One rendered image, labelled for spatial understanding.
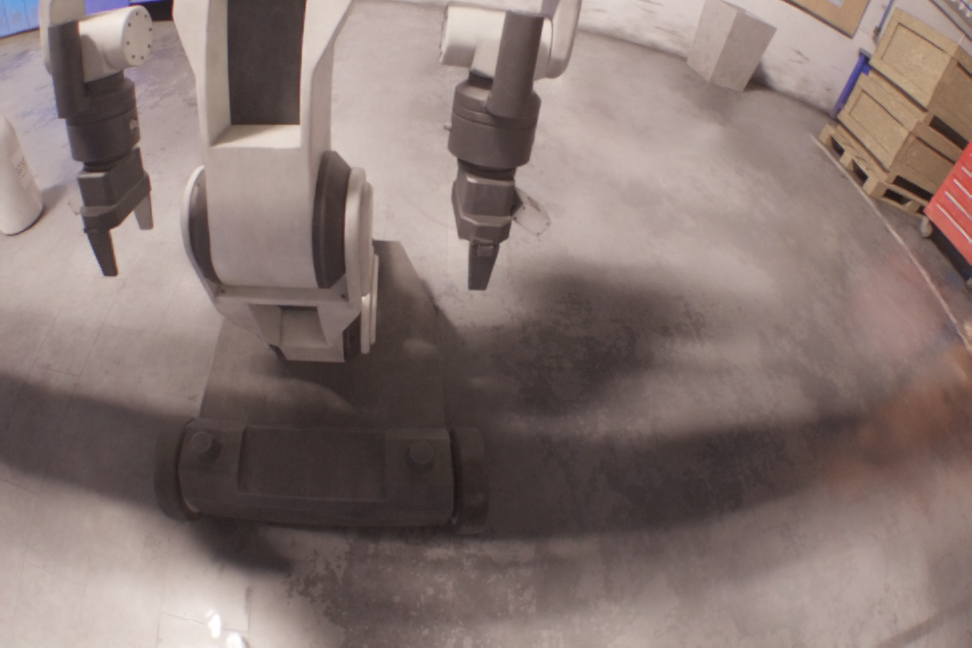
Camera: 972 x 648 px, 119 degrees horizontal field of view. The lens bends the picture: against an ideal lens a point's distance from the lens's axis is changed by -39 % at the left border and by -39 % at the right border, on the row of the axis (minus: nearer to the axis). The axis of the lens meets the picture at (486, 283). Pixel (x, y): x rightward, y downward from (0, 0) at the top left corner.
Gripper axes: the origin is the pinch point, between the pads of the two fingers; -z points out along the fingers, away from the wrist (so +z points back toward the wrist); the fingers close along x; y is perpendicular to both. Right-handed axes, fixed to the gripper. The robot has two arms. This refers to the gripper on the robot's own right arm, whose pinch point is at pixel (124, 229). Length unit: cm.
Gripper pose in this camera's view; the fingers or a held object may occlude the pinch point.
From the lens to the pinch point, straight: 63.8
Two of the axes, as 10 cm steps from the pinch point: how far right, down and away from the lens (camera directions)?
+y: 9.8, 0.4, 2.1
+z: 1.5, -8.0, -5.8
